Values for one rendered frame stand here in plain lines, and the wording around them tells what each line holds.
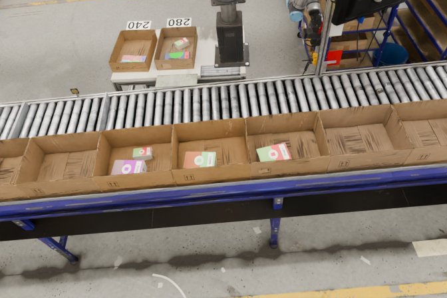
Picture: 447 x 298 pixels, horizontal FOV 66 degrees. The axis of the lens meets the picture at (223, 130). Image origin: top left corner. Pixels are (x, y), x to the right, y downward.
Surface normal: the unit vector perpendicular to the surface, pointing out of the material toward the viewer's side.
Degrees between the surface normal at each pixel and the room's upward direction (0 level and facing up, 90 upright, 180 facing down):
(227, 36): 90
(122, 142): 89
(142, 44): 2
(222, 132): 89
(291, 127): 89
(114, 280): 0
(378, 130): 0
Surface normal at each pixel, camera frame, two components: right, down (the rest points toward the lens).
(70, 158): -0.08, -0.61
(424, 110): 0.05, 0.78
